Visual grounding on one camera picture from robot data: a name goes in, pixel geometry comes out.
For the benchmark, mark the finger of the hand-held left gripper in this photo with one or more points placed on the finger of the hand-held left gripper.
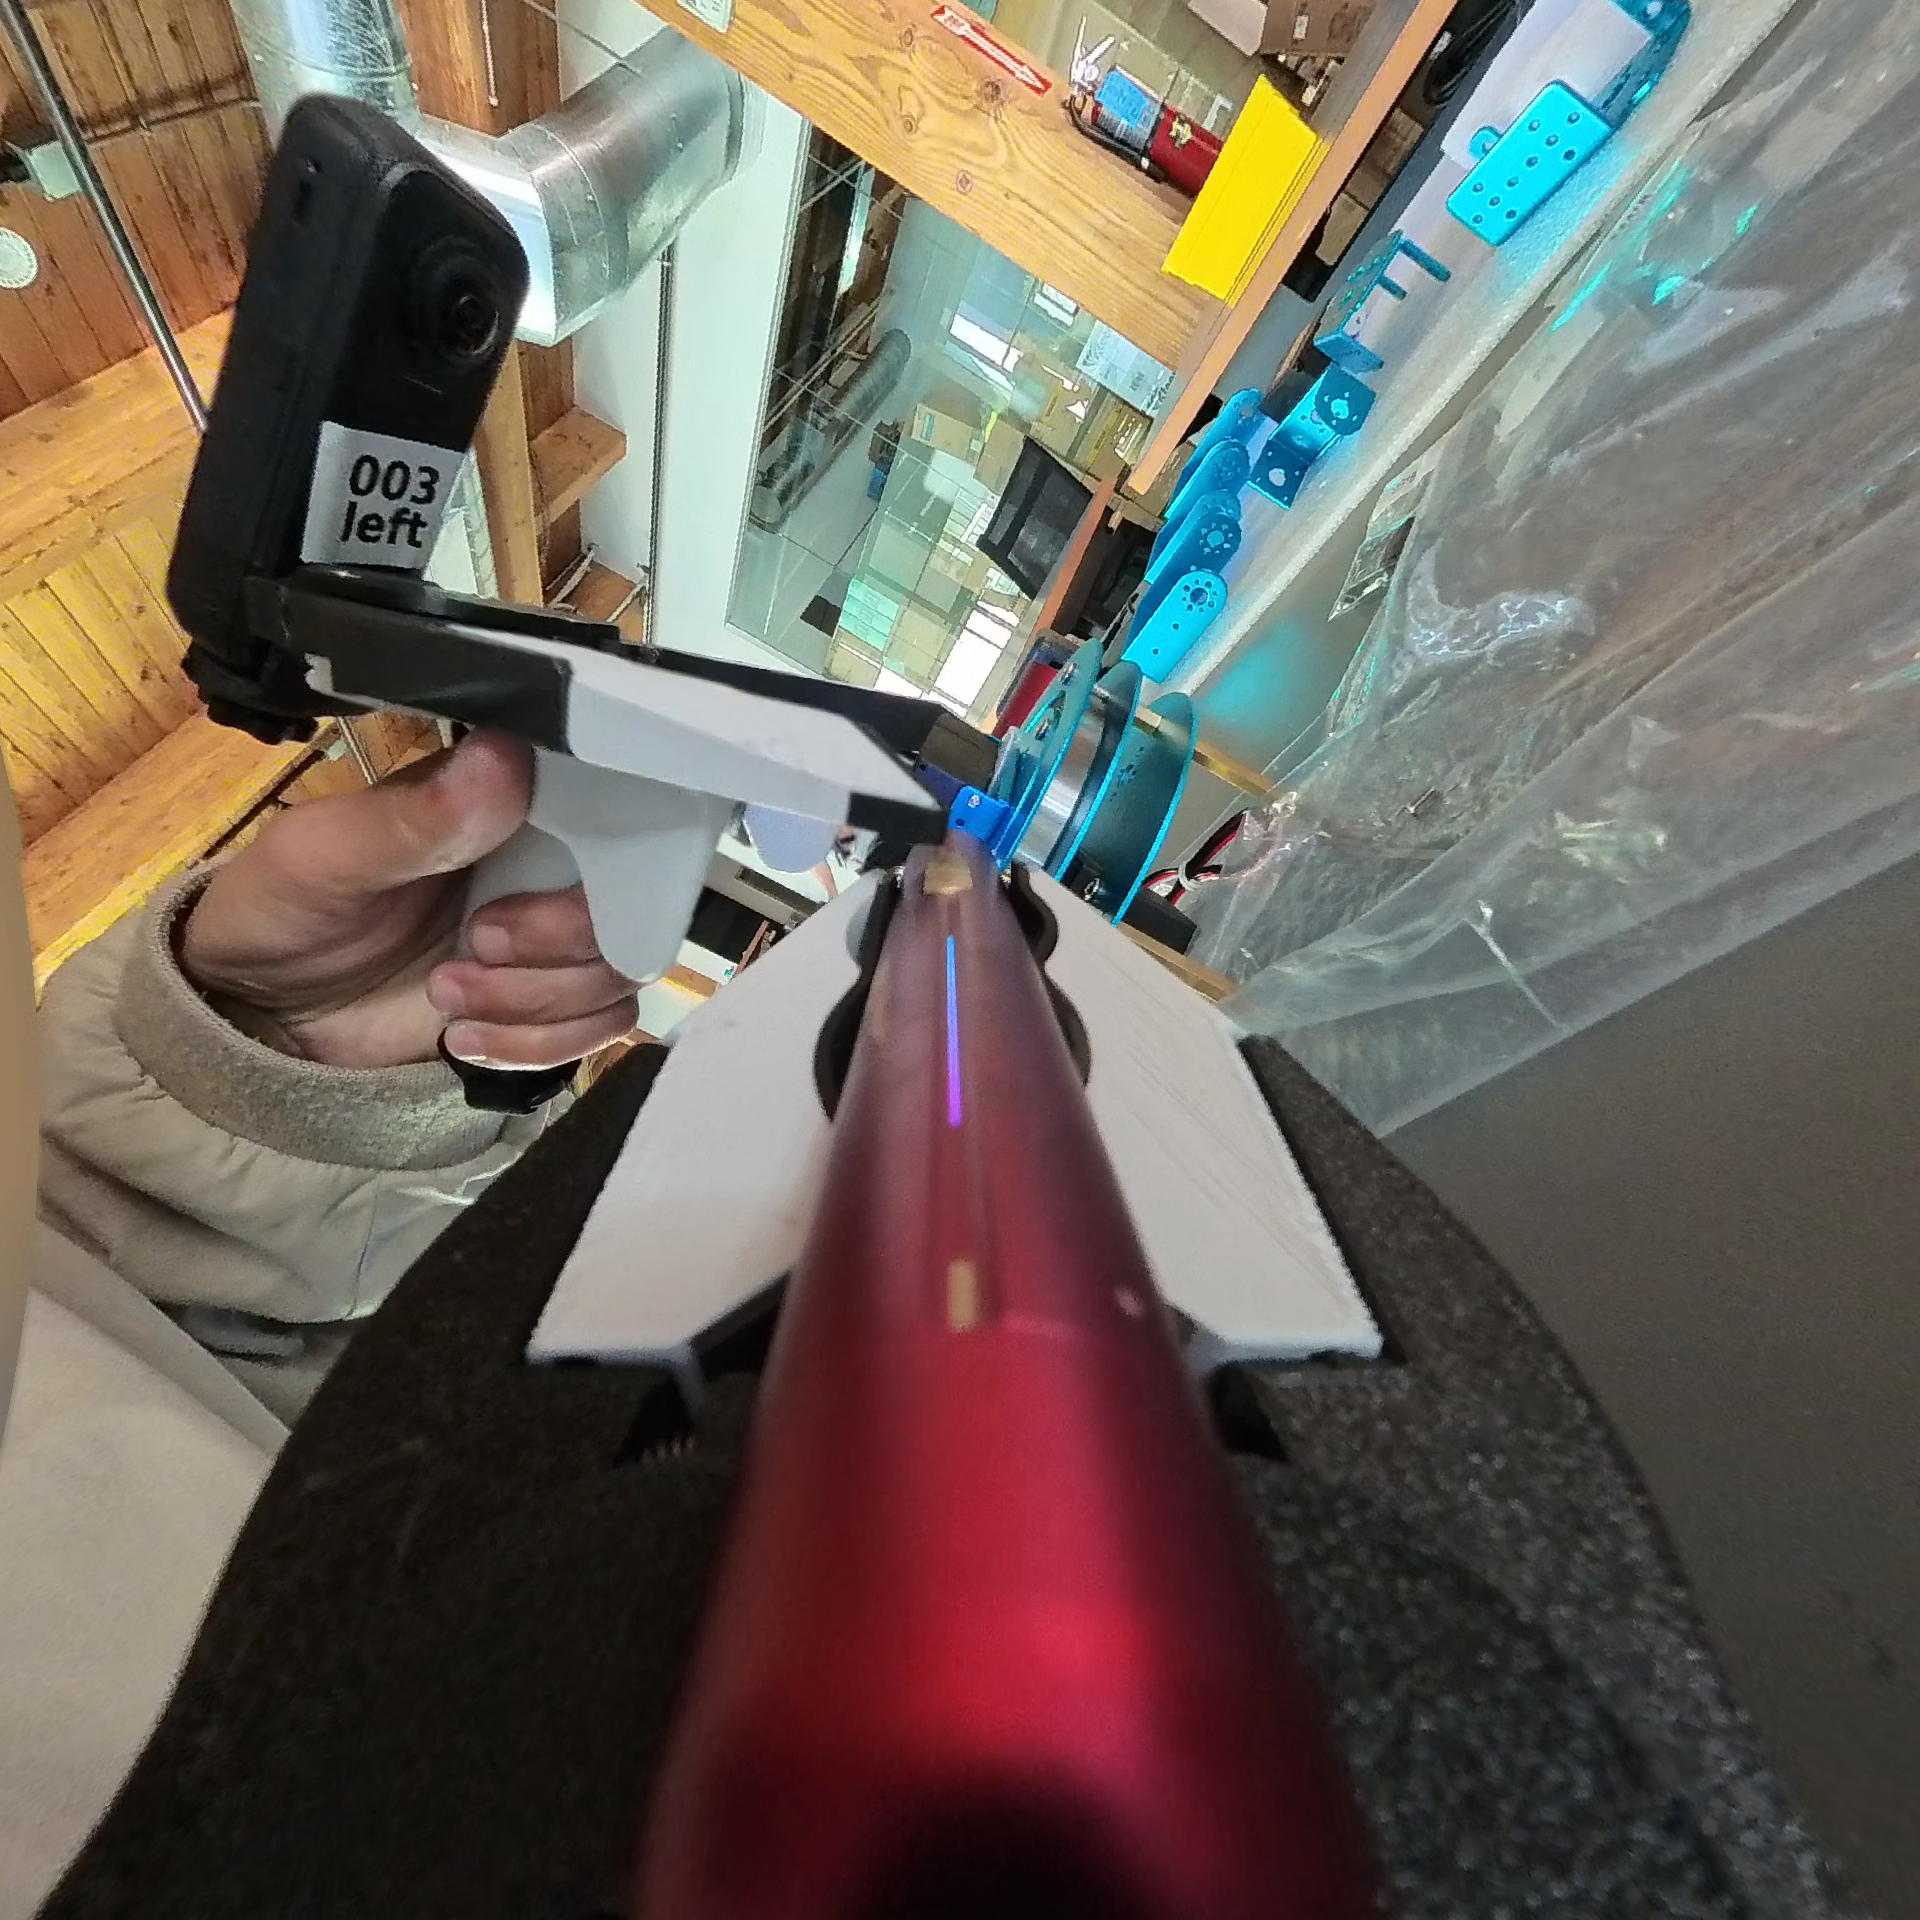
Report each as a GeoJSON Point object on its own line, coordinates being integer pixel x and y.
{"type": "Point", "coordinates": [721, 735]}
{"type": "Point", "coordinates": [855, 710]}

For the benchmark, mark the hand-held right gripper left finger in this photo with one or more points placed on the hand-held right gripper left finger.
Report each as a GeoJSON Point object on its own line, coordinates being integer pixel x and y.
{"type": "Point", "coordinates": [676, 1200]}

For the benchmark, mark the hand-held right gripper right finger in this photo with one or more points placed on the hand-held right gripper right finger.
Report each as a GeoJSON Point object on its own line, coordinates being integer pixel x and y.
{"type": "Point", "coordinates": [1215, 1184]}

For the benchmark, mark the black servo motor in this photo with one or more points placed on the black servo motor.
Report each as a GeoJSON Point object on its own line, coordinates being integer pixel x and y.
{"type": "Point", "coordinates": [960, 750]}

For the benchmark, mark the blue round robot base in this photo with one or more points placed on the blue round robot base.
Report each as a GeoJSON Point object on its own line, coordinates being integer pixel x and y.
{"type": "Point", "coordinates": [1125, 809]}

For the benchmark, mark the red electric screwdriver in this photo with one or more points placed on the red electric screwdriver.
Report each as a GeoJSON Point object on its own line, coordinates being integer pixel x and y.
{"type": "Point", "coordinates": [975, 1500]}

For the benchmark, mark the person's left forearm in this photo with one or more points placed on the person's left forearm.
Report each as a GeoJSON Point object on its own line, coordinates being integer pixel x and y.
{"type": "Point", "coordinates": [225, 1170]}

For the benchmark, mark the person's left hand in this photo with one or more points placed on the person's left hand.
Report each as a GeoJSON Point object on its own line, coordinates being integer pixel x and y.
{"type": "Point", "coordinates": [329, 915]}

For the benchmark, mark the glass partition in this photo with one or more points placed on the glass partition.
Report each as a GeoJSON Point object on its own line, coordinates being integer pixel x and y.
{"type": "Point", "coordinates": [901, 495]}

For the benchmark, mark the black monitor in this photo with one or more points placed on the black monitor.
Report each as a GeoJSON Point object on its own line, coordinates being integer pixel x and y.
{"type": "Point", "coordinates": [1036, 511]}

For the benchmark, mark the white foam sheet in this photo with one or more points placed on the white foam sheet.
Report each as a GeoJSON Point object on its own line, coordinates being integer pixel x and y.
{"type": "Point", "coordinates": [1290, 628]}

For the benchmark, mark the wooden ceiling beam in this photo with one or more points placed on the wooden ceiling beam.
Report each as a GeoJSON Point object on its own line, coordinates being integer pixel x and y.
{"type": "Point", "coordinates": [975, 148]}

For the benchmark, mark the yellow board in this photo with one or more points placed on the yellow board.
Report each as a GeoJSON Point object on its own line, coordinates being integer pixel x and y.
{"type": "Point", "coordinates": [1244, 187]}

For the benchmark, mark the red fire extinguisher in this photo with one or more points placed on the red fire extinguisher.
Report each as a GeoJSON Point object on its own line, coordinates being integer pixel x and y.
{"type": "Point", "coordinates": [1162, 136]}

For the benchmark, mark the large clear plastic bag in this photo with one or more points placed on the large clear plastic bag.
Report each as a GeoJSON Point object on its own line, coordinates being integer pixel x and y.
{"type": "Point", "coordinates": [1652, 674]}

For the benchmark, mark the group of blue metal brackets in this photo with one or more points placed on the group of blue metal brackets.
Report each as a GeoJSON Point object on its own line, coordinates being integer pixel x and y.
{"type": "Point", "coordinates": [1530, 164]}

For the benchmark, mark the silver ventilation duct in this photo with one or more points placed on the silver ventilation duct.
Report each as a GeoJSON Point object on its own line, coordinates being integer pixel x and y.
{"type": "Point", "coordinates": [599, 180]}

